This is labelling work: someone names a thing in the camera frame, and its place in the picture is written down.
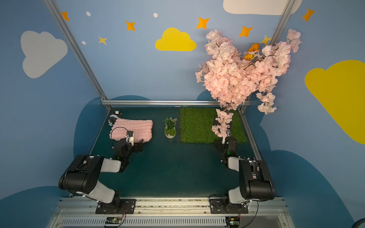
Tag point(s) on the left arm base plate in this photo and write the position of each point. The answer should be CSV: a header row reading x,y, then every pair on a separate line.
x,y
119,207

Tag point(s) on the pink knitted bag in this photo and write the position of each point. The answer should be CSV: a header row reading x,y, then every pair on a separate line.
x,y
142,129

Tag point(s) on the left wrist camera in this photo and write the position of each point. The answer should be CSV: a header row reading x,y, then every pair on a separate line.
x,y
130,137

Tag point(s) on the aluminium back frame bar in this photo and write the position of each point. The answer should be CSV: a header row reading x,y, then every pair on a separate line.
x,y
159,102

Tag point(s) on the aluminium front rail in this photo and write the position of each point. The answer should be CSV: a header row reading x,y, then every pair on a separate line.
x,y
172,212

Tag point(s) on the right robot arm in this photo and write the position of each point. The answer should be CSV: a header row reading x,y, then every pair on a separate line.
x,y
255,182

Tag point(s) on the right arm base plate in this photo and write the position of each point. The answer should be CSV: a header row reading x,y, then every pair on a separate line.
x,y
221,206

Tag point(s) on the green artificial grass mat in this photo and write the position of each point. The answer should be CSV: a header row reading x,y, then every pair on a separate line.
x,y
196,125

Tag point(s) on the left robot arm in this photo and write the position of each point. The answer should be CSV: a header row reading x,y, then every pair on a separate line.
x,y
82,177

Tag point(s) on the pink cherry blossom tree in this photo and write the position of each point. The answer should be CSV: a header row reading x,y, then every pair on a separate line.
x,y
231,77

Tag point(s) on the small potted succulent plant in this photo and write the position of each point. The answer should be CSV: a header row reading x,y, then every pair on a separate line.
x,y
170,127

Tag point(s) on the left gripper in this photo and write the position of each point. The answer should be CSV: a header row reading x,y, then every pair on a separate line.
x,y
134,145

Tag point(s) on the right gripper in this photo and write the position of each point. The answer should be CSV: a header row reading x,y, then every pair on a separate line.
x,y
224,144

